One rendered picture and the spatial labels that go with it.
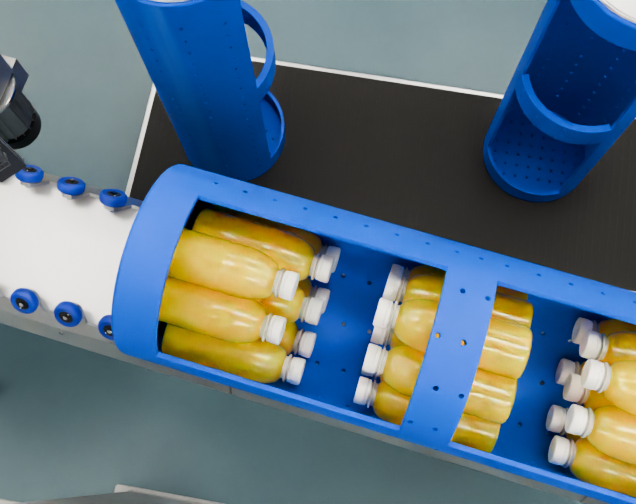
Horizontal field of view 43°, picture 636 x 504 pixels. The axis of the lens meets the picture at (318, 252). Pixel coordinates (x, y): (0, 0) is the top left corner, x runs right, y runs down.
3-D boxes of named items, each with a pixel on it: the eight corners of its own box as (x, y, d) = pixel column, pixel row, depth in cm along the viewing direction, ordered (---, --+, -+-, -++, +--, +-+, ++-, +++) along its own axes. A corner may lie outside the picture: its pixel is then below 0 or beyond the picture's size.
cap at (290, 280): (284, 269, 107) (297, 273, 107) (288, 270, 111) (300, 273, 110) (276, 297, 107) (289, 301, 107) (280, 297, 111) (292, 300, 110)
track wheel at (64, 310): (46, 316, 128) (53, 308, 129) (69, 333, 129) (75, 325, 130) (59, 302, 125) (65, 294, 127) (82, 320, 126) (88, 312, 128)
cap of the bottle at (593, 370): (607, 362, 103) (593, 357, 103) (599, 391, 103) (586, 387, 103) (598, 362, 107) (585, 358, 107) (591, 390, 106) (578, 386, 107)
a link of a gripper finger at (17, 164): (-6, 132, 75) (-2, 138, 75) (22, 160, 82) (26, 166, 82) (-34, 150, 75) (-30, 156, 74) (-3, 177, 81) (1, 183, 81)
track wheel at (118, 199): (97, 196, 134) (98, 185, 133) (124, 198, 136) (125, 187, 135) (100, 207, 130) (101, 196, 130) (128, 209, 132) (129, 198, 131)
